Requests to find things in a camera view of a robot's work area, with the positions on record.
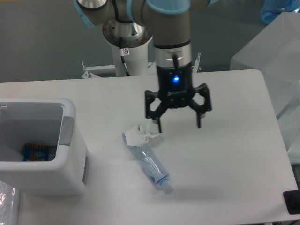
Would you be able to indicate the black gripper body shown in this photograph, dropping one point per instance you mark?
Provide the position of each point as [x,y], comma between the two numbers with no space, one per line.
[175,86]

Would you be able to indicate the white paper tissue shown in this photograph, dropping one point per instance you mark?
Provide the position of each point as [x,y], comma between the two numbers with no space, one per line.
[140,134]

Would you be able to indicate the clear plastic water bottle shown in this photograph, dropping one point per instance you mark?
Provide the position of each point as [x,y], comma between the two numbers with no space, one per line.
[151,166]

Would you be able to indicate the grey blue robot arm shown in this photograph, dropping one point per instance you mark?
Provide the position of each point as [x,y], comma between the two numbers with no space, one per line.
[132,23]

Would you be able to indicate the white trash can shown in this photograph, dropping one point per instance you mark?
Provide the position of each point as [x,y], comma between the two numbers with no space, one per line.
[42,121]

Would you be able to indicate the translucent plastic sheet cover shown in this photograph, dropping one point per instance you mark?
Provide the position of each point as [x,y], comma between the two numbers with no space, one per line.
[275,51]

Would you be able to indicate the blue plastic bag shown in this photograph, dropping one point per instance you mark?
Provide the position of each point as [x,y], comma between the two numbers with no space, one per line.
[271,9]

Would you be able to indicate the blue snack wrapper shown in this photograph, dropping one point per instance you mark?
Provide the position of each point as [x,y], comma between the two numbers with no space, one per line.
[35,153]

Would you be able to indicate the black device at table edge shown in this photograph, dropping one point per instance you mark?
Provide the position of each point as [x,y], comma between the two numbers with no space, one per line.
[292,201]

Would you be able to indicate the clear plastic bag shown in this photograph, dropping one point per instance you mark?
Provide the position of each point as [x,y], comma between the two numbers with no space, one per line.
[9,204]

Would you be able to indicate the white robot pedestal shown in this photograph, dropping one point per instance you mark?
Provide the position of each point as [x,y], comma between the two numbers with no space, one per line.
[133,60]

